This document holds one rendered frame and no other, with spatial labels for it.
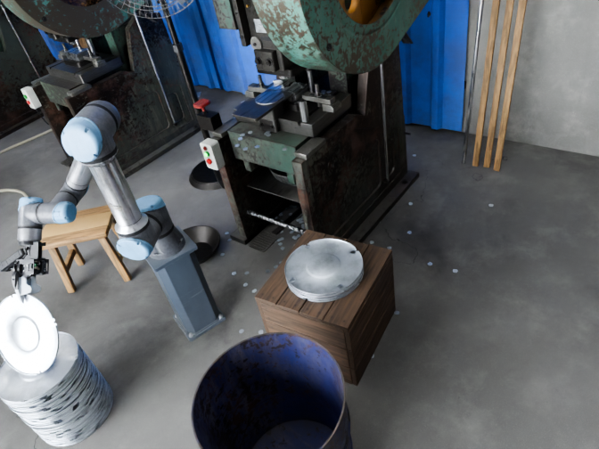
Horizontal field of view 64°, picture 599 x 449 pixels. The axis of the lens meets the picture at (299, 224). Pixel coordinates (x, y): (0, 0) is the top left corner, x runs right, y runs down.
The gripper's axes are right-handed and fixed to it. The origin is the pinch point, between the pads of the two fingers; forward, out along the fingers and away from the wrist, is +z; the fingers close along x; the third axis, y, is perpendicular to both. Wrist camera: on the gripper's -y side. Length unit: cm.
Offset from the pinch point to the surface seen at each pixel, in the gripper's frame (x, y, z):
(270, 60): 36, 80, -92
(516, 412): 37, 165, 41
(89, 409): 19.1, 13.3, 41.8
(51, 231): 59, -39, -29
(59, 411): 8.3, 9.0, 39.6
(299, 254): 37, 90, -14
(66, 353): 12.0, 8.4, 20.2
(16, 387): 1.7, -2.9, 30.4
